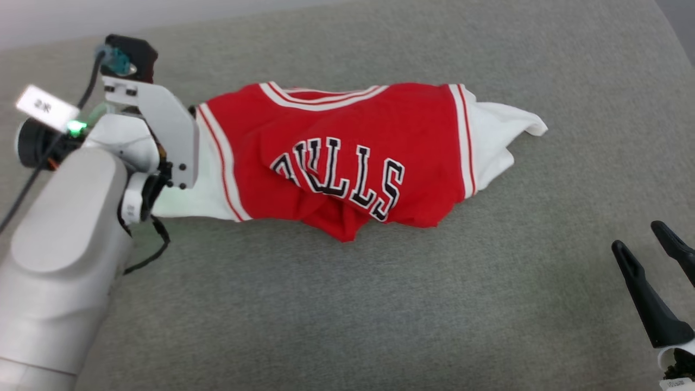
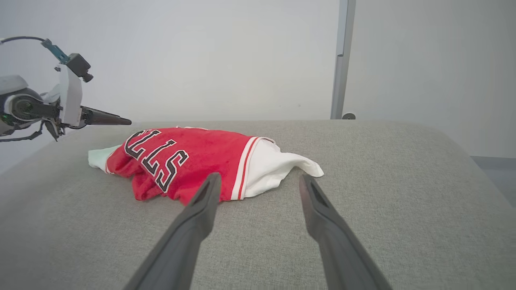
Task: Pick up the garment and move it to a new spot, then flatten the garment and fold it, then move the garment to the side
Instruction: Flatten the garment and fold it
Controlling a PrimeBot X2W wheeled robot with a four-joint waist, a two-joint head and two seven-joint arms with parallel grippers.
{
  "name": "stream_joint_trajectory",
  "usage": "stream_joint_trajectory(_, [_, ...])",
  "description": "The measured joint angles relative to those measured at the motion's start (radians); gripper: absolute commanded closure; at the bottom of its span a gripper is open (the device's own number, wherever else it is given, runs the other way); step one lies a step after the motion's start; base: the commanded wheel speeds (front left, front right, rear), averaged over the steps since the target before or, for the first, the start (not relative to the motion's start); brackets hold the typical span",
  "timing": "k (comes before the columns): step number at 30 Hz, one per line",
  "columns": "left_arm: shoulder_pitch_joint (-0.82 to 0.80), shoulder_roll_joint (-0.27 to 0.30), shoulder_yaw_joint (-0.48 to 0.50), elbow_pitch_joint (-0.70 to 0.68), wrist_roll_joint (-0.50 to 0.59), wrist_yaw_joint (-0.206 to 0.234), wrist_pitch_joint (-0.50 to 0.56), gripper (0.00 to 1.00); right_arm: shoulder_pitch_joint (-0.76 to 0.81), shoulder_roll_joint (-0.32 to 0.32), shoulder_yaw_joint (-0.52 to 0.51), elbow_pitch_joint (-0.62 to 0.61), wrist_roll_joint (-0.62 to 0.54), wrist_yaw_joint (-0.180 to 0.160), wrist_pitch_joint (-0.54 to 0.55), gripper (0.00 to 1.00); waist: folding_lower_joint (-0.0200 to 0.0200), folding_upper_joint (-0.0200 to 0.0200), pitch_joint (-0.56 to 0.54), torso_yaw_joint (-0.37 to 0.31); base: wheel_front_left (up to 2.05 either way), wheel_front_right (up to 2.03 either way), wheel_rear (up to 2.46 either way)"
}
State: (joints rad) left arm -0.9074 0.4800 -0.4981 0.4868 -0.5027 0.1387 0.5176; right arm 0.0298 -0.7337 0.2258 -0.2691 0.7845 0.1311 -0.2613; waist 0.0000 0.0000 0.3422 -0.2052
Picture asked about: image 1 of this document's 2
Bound white cable label tag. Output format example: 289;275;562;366
16;85;81;133

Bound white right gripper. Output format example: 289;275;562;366
611;220;695;391

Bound red Bulls basketball jersey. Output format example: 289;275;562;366
152;81;548;243

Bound grey fabric sofa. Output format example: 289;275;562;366
0;0;695;391

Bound grey white left gripper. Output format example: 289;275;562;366
15;76;199;191

